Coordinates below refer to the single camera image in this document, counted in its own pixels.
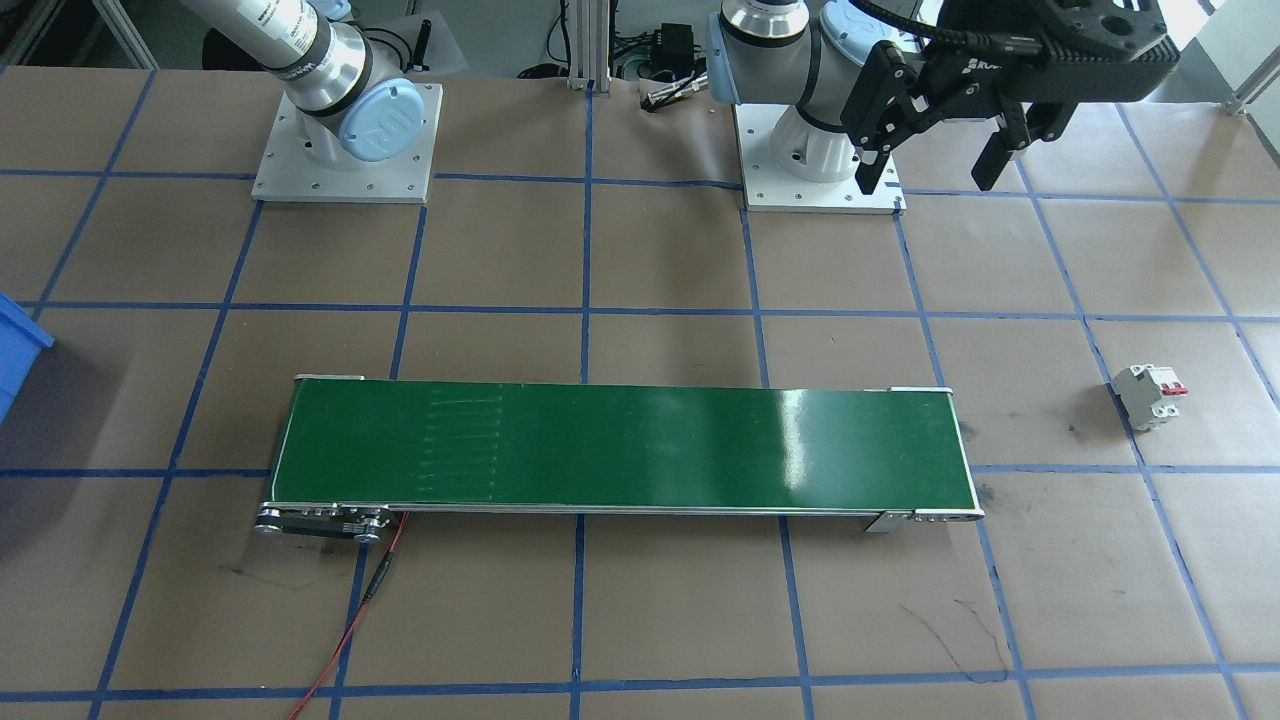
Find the white circuit breaker red switch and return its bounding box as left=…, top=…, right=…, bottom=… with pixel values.
left=1112, top=362, right=1191, bottom=431

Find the green conveyor belt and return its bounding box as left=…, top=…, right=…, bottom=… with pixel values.
left=255, top=375, right=986, bottom=546

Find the blue open-front storage bin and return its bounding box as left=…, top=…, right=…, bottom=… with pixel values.
left=0, top=290, right=56, bottom=426

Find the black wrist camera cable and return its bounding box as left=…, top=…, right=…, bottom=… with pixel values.
left=850, top=0, right=1036, bottom=51

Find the red and black conveyor wire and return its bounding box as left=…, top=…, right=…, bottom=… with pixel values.
left=290, top=510, right=411, bottom=720

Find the upright aluminium profile post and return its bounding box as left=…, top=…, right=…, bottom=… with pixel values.
left=565, top=0, right=613, bottom=93

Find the black power adapter with cables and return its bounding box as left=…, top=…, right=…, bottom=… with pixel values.
left=655, top=25, right=701, bottom=71

